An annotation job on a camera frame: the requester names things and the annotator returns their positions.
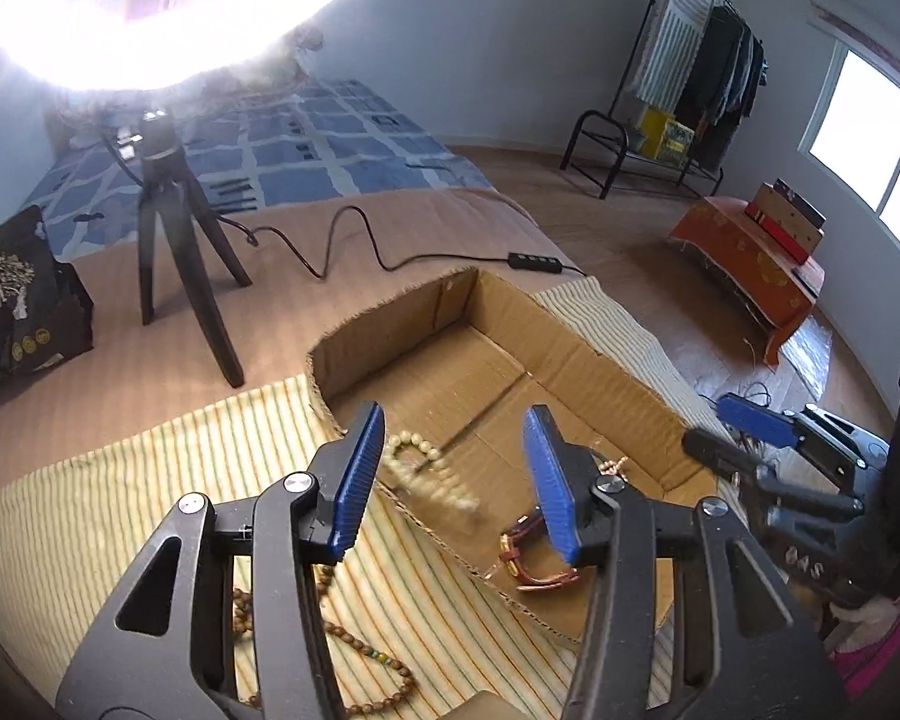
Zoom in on brown wooden bead necklace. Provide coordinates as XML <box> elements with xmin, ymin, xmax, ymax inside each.
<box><xmin>230</xmin><ymin>560</ymin><xmax>419</xmax><ymax>719</ymax></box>

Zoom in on red strap wristwatch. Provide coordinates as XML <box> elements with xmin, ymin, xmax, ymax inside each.
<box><xmin>499</xmin><ymin>507</ymin><xmax>580</xmax><ymax>593</ymax></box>

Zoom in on pearl bead bracelet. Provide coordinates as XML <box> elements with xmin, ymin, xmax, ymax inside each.
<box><xmin>382</xmin><ymin>429</ymin><xmax>484</xmax><ymax>522</ymax></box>

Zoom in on orange covered low table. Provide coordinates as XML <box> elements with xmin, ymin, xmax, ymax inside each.
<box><xmin>668</xmin><ymin>197</ymin><xmax>824</xmax><ymax>369</ymax></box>

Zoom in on boxes on low table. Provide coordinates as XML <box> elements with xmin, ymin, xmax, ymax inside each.
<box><xmin>745</xmin><ymin>179</ymin><xmax>826</xmax><ymax>265</ymax></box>

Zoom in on yellow striped cloth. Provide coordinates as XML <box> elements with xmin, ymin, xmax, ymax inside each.
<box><xmin>0</xmin><ymin>270</ymin><xmax>718</xmax><ymax>718</ymax></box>

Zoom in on yellow box on rack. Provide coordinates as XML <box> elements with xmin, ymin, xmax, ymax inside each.
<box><xmin>639</xmin><ymin>107</ymin><xmax>696</xmax><ymax>166</ymax></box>

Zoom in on window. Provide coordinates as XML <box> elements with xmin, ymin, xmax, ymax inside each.
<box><xmin>802</xmin><ymin>44</ymin><xmax>900</xmax><ymax>243</ymax></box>

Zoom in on open cardboard box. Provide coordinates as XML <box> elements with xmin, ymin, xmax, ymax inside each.
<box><xmin>303</xmin><ymin>266</ymin><xmax>722</xmax><ymax>650</ymax></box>

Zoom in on black clothes rack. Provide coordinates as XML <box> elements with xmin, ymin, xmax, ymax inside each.
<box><xmin>560</xmin><ymin>0</ymin><xmax>769</xmax><ymax>199</ymax></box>

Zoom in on dark hanging clothes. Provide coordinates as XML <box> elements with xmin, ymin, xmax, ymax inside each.
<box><xmin>674</xmin><ymin>5</ymin><xmax>766</xmax><ymax>172</ymax></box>

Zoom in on black snack bag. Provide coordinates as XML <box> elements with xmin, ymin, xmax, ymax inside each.
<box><xmin>0</xmin><ymin>205</ymin><xmax>94</xmax><ymax>385</ymax></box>

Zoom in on striped hanging towel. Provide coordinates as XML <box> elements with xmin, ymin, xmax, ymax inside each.
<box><xmin>628</xmin><ymin>0</ymin><xmax>717</xmax><ymax>114</ymax></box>

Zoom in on black tripod stand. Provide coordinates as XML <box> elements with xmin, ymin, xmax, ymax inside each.
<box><xmin>137</xmin><ymin>109</ymin><xmax>251</xmax><ymax>388</ymax></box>

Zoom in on blue patterned bedsheet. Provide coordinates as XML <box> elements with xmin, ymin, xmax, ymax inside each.
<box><xmin>23</xmin><ymin>80</ymin><xmax>491</xmax><ymax>260</ymax></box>

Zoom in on folded floral quilt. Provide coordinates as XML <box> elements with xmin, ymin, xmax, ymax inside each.
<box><xmin>250</xmin><ymin>23</ymin><xmax>325</xmax><ymax>89</ymax></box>

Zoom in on black power cable with switch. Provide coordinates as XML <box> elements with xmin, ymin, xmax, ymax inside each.
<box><xmin>220</xmin><ymin>205</ymin><xmax>587</xmax><ymax>281</ymax></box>

